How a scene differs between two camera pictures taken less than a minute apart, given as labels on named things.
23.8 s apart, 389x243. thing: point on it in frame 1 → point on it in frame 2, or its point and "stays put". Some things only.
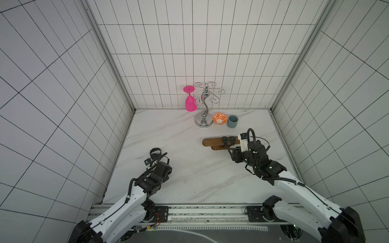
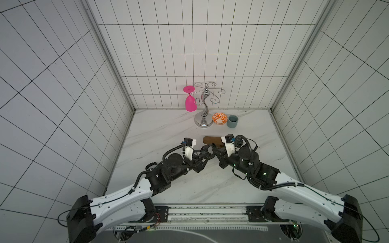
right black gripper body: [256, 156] → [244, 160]
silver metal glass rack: [204, 119] stays put
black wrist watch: [154, 156] → [150, 164]
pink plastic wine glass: [190, 103] stays put
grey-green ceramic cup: [232, 120] stays put
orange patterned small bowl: [220, 118] stays put
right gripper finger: [236, 154] → [220, 153]
